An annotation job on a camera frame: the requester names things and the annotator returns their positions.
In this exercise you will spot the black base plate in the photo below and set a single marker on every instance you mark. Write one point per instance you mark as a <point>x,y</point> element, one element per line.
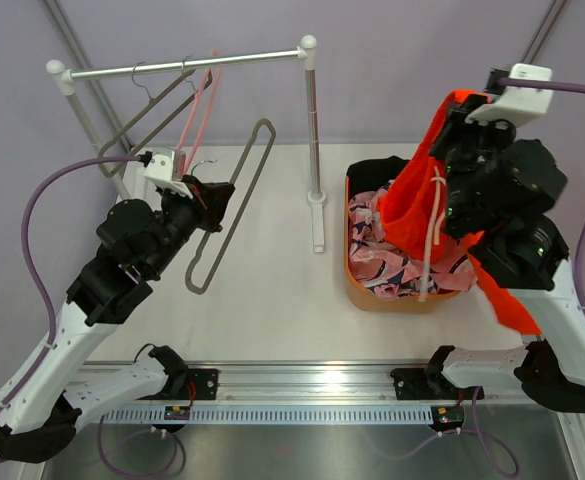
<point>417,384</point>
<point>201,383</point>

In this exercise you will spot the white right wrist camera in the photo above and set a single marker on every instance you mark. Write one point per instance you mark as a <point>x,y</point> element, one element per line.
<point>517,105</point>

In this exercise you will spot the white silver clothes rack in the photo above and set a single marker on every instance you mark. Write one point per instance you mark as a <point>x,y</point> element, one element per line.
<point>306,52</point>

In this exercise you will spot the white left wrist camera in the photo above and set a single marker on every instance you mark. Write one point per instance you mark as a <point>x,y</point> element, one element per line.
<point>162,169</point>

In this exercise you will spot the aluminium cage frame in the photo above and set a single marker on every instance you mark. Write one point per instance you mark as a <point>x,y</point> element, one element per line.
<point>494,199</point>

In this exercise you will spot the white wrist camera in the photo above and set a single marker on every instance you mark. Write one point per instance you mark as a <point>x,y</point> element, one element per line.
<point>517,105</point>
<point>162,169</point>

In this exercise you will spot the aluminium mounting rail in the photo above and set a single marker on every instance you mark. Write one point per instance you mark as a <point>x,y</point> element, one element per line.
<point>267,383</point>

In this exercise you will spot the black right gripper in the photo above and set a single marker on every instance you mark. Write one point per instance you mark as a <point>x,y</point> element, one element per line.
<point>503,132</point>

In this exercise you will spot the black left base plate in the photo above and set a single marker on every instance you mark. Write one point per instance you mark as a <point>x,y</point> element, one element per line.
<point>201,383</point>

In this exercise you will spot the pink patterned shorts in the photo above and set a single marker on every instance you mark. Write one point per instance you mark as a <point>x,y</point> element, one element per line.
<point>389,273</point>

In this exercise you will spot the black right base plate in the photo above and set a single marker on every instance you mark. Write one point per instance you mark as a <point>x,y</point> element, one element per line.
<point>417,384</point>

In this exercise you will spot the orange plastic basket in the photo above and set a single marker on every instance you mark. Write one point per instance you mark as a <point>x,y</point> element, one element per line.
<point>366,301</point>

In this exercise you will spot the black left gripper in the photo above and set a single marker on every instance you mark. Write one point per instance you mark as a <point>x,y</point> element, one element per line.
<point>209,201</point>

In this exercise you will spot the orange shorts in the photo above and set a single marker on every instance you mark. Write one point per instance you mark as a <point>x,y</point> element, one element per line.
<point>405,213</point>

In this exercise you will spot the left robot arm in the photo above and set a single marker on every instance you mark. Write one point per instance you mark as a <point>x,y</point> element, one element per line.
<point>40,413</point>

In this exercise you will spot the brown clothes hanger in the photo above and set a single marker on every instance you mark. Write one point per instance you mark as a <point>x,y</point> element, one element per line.
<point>238,209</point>

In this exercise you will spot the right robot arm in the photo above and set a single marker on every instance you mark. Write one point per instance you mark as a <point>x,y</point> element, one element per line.
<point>501,188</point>

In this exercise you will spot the black shorts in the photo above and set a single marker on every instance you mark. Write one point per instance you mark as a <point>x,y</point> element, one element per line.
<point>372,174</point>

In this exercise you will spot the white slotted cable duct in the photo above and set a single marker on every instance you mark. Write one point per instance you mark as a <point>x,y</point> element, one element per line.
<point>137,414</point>

